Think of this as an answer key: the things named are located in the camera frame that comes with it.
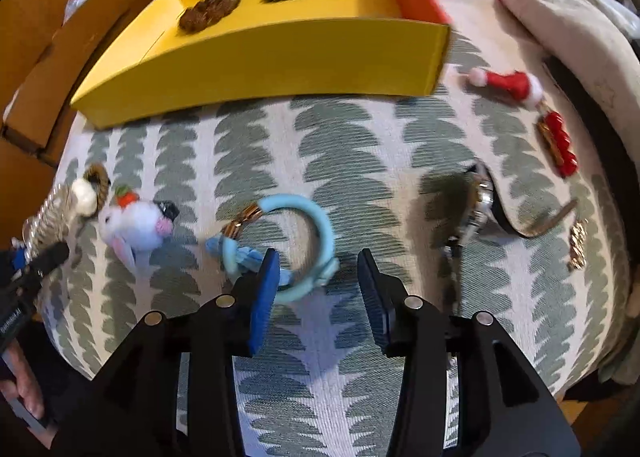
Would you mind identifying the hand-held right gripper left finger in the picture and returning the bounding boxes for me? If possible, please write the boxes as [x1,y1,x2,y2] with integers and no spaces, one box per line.
[52,248,282,457]

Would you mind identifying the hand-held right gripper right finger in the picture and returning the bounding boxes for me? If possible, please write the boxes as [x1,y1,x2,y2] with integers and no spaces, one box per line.
[356,248,583,457]

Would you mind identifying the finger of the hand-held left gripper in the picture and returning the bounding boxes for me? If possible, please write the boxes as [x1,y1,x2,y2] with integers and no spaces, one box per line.
[11,239,71,288]

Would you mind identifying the clear spiral pearl hair tie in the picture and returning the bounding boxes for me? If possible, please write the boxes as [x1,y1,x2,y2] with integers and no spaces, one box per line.
[22,177,98,258]

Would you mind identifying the light blue hair tie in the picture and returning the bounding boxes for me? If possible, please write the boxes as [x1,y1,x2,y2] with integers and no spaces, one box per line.
[206,194,341,303]

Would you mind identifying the white bunny pompom hair tie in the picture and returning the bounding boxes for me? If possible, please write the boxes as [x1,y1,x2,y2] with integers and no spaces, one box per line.
[97,184,180,268]

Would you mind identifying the brown braided hair tie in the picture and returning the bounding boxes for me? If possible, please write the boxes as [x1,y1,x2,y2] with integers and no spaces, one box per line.
[82,163,112,210]

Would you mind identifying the wristwatch with dark strap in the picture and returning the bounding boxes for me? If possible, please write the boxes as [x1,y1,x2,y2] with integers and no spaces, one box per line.
[422,163,580,310]

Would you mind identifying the yellow cardboard box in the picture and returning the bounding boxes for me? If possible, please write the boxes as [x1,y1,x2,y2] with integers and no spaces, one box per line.
[70,0,453,130]

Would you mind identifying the santa hat hair clip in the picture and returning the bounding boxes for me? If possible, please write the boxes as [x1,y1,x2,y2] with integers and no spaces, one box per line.
[467,68,546,110]

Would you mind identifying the person's left hand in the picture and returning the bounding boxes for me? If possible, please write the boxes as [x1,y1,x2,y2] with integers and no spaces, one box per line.
[0,334,59,450]

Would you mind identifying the green patterned bedsheet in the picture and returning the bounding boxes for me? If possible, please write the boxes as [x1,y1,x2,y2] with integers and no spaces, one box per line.
[37,0,633,457]

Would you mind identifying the wooden wardrobe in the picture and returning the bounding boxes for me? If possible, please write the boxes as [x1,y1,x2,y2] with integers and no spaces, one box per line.
[0,0,173,173]

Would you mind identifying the brown coil hair tie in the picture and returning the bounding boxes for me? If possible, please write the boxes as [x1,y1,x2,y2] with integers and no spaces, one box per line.
[178,0,244,33]

